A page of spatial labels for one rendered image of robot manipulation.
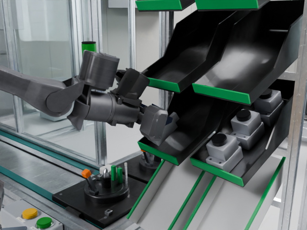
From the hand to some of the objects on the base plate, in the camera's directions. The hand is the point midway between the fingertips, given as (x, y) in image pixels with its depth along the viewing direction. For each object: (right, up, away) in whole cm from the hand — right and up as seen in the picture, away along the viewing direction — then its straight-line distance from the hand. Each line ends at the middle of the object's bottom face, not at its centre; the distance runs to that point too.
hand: (153, 115), depth 74 cm
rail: (-45, -33, +40) cm, 69 cm away
